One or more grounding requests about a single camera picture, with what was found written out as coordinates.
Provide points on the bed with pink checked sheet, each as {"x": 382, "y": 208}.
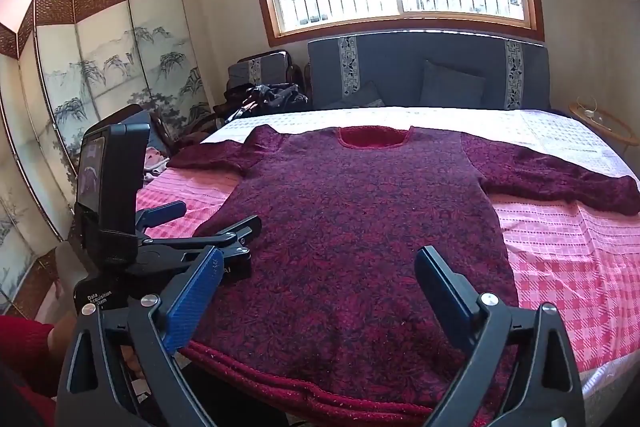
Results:
{"x": 550, "y": 257}

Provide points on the plain grey cushion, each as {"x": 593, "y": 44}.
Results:
{"x": 450, "y": 84}

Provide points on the dark red patterned knit sweater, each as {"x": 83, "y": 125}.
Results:
{"x": 350, "y": 232}

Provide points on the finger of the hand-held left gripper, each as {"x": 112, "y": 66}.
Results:
{"x": 165, "y": 211}
{"x": 235, "y": 227}

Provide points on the patterned grey cushion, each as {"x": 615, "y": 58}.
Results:
{"x": 360, "y": 99}

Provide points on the painted landscape folding screen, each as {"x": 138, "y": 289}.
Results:
{"x": 100, "y": 72}

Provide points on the grey cushioned chair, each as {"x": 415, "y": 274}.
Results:
{"x": 160, "y": 134}

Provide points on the round wooden side table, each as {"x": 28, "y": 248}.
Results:
{"x": 615, "y": 127}

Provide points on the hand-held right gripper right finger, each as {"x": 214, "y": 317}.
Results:
{"x": 440, "y": 292}

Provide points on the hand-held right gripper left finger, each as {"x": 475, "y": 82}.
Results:
{"x": 192, "y": 302}

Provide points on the small white object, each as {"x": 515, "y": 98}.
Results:
{"x": 593, "y": 113}

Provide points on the person's left hand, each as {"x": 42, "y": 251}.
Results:
{"x": 62, "y": 334}

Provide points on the grey cushioned armchair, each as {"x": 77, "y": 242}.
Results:
{"x": 270, "y": 67}

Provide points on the pink crumpled cloth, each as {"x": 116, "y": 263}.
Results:
{"x": 156, "y": 164}

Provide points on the person's left forearm red sleeve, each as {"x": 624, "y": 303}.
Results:
{"x": 25, "y": 352}

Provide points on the grey upholstered headboard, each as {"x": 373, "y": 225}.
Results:
{"x": 400, "y": 57}

